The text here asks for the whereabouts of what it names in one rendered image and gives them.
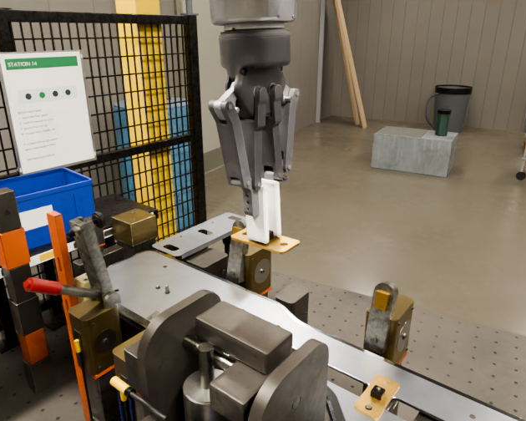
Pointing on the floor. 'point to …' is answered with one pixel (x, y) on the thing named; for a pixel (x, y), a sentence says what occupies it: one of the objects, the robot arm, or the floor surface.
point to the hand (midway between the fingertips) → (263, 210)
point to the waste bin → (455, 103)
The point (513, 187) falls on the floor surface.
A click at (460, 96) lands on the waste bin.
